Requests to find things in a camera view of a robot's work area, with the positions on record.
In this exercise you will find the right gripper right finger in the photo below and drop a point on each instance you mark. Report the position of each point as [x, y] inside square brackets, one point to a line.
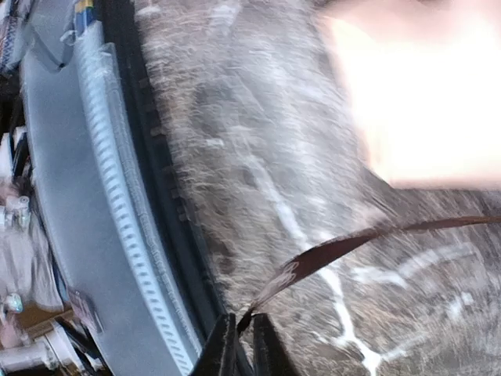
[270, 357]

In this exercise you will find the white slotted cable duct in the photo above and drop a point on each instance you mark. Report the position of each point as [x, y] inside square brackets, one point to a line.
[126, 196]

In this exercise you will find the dark brown ribbon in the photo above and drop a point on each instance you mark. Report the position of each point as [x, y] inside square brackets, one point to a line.
[314, 259]

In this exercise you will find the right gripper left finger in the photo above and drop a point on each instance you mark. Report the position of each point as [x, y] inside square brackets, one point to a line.
[218, 357]

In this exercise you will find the beige wrapping paper sheet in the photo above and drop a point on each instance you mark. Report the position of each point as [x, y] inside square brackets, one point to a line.
[423, 84]

